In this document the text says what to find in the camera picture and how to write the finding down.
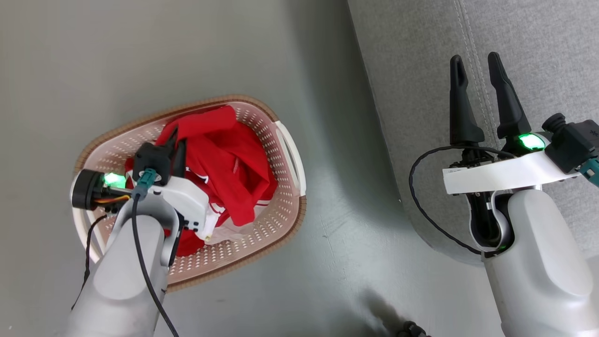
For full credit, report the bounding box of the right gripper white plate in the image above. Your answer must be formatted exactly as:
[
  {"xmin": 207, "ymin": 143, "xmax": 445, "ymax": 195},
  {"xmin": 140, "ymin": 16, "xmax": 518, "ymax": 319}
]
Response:
[{"xmin": 442, "ymin": 51, "xmax": 582, "ymax": 195}]

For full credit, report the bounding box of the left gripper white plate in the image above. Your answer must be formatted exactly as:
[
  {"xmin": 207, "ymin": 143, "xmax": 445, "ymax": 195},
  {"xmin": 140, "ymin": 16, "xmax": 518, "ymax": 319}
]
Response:
[{"xmin": 71, "ymin": 127, "xmax": 210, "ymax": 242}]

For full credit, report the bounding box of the red shirt with white lettering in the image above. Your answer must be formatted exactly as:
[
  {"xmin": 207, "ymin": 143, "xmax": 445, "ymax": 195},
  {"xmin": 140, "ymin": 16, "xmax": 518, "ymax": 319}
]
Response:
[{"xmin": 154, "ymin": 105, "xmax": 279, "ymax": 228}]

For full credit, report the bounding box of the red and white striped garment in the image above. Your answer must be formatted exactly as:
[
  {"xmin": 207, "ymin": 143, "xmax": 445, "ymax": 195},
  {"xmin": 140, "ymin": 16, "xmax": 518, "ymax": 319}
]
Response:
[{"xmin": 124, "ymin": 157, "xmax": 273, "ymax": 258}]

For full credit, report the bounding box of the cream perforated laundry basket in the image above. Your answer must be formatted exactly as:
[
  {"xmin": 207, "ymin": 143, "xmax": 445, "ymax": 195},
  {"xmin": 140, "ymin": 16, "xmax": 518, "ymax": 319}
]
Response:
[{"xmin": 70, "ymin": 95, "xmax": 307, "ymax": 293}]

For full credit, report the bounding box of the grey fabric sofa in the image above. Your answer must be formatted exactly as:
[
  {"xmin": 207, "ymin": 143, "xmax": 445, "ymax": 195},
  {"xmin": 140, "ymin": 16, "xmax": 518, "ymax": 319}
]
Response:
[{"xmin": 347, "ymin": 0, "xmax": 599, "ymax": 268}]

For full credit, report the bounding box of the small black knobbed object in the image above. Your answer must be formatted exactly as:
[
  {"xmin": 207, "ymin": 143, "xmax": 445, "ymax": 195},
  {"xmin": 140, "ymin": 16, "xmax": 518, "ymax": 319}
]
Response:
[{"xmin": 397, "ymin": 320, "xmax": 432, "ymax": 337}]

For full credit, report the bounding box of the thin black cable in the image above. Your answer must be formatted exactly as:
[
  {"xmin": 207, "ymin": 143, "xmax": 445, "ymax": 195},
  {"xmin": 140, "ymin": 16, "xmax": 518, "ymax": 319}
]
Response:
[
  {"xmin": 408, "ymin": 145, "xmax": 516, "ymax": 256},
  {"xmin": 70, "ymin": 214, "xmax": 108, "ymax": 311}
]

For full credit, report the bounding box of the thick black cable teal plug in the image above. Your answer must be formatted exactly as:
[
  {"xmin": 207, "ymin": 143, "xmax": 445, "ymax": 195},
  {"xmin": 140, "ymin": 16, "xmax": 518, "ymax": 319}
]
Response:
[
  {"xmin": 579, "ymin": 158, "xmax": 599, "ymax": 188},
  {"xmin": 131, "ymin": 168, "xmax": 180, "ymax": 337}
]

